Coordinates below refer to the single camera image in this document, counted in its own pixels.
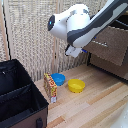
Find woven beige folding screen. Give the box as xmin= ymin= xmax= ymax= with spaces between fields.
xmin=0 ymin=0 xmax=128 ymax=83

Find silver drawer handle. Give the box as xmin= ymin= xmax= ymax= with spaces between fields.
xmin=92 ymin=39 xmax=110 ymax=47

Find dark wooden drawer cabinet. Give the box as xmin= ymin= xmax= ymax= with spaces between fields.
xmin=86 ymin=9 xmax=128 ymax=84

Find yellow bowl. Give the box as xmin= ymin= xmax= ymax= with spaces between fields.
xmin=67 ymin=78 xmax=87 ymax=94

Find blue bowl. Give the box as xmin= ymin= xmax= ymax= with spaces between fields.
xmin=50 ymin=72 xmax=67 ymax=87

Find colorful patterned snack box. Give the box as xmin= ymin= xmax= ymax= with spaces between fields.
xmin=43 ymin=72 xmax=59 ymax=105

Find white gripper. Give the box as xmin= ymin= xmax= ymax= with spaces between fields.
xmin=65 ymin=43 xmax=89 ymax=59

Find black fabric storage box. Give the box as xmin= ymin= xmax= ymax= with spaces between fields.
xmin=0 ymin=58 xmax=50 ymax=128

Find brown drawer with dark rim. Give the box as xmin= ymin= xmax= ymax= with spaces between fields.
xmin=81 ymin=19 xmax=128 ymax=67

